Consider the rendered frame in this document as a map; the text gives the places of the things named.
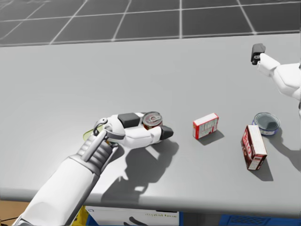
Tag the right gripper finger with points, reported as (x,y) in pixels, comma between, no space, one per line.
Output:
(265,62)

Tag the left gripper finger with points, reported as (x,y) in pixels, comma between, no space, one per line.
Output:
(162,134)
(142,115)

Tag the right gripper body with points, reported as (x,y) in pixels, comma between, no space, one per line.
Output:
(289,78)

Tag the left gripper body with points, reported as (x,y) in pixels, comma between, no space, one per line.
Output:
(134,136)

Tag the red and white can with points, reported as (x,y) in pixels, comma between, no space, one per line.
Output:
(152,118)

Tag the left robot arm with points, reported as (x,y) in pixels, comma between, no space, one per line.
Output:
(68,179)

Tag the blue flat can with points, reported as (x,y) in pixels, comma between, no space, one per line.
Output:
(268,122)

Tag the red and white carton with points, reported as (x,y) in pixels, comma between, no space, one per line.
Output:
(206,126)

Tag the dark red carton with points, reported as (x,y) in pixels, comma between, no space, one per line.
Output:
(254,147)

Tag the white box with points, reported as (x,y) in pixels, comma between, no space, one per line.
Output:
(131,216)

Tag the blue box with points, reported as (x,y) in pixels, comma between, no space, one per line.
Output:
(258,221)

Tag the brown box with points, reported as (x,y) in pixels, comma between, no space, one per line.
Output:
(11,212)

